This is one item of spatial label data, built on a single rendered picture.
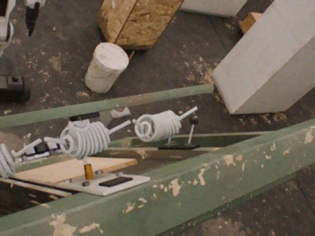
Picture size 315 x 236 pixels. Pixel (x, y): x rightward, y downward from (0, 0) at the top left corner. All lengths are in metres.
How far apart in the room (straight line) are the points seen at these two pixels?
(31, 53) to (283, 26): 2.27
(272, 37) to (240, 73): 0.52
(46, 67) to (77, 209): 2.88
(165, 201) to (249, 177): 0.24
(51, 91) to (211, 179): 2.62
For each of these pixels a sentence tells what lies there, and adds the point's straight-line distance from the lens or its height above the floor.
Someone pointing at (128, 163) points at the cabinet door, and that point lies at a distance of 1.52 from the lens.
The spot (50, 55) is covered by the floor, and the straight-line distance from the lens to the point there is 3.57.
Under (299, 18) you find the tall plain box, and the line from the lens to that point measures 3.62.
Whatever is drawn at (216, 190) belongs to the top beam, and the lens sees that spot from 0.81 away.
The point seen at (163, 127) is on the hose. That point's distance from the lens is 0.87.
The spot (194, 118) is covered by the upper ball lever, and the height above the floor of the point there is 1.56.
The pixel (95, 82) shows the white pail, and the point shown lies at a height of 0.11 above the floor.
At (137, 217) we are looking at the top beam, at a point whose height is 1.94.
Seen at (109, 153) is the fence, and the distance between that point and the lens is 1.87.
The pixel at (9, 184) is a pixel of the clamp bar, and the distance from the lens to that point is 1.23.
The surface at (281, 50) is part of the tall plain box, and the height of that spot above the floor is 0.91.
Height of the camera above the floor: 2.52
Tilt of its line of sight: 45 degrees down
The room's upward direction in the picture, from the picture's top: 39 degrees clockwise
